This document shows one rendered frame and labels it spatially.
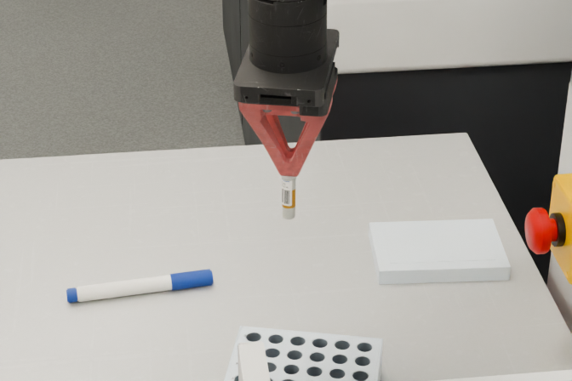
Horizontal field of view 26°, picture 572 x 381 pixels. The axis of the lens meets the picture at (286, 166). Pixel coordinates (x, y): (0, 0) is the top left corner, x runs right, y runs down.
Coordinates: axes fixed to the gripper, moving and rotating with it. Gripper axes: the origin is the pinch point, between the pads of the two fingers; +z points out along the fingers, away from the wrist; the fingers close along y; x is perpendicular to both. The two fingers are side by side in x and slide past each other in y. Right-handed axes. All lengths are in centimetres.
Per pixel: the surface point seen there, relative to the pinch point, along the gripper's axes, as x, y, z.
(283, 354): 0.5, -1.8, 17.8
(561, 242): -22.0, 7.7, 11.0
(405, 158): -6.9, 39.5, 22.8
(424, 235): -10.0, 21.4, 20.6
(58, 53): 100, 217, 102
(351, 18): 1, 52, 11
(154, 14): 80, 248, 104
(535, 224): -19.7, 7.6, 9.2
